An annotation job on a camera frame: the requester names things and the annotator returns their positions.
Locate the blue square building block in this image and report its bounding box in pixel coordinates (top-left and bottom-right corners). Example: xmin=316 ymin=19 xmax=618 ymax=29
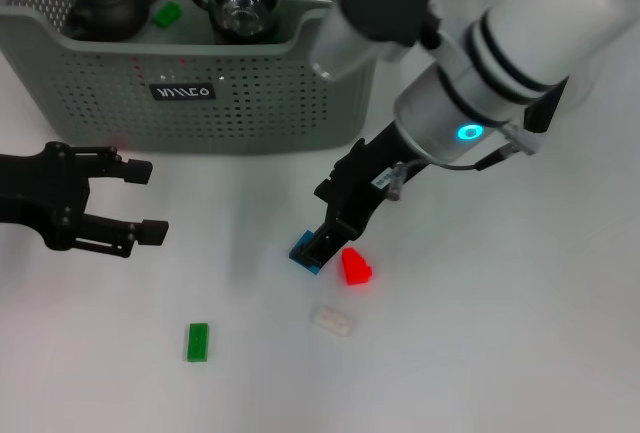
xmin=288 ymin=230 xmax=322 ymax=277

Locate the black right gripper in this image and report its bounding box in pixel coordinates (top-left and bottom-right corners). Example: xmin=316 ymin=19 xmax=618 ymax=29
xmin=298 ymin=122 xmax=431 ymax=273

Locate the grey perforated storage bin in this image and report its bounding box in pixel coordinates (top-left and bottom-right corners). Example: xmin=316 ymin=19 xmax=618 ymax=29
xmin=0 ymin=0 xmax=404 ymax=154

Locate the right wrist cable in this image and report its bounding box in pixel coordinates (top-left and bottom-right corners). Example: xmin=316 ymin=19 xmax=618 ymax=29
xmin=384 ymin=122 xmax=541 ymax=203

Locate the green building block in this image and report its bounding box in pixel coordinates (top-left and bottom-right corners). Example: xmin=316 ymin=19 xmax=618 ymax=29
xmin=187 ymin=321 xmax=210 ymax=363
xmin=152 ymin=1 xmax=182 ymax=29

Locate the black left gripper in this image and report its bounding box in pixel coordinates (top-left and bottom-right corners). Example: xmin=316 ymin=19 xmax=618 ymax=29
xmin=0 ymin=141 xmax=170 ymax=259

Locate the bright red slope block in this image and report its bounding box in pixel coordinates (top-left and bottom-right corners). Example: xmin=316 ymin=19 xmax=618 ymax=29
xmin=340 ymin=246 xmax=375 ymax=287

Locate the dark clay teapot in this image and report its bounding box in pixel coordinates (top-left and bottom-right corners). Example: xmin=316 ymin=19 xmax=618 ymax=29
xmin=64 ymin=0 xmax=162 ymax=43

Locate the white flat plate block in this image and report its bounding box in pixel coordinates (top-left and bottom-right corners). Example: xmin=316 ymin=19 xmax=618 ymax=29
xmin=310 ymin=305 xmax=354 ymax=337

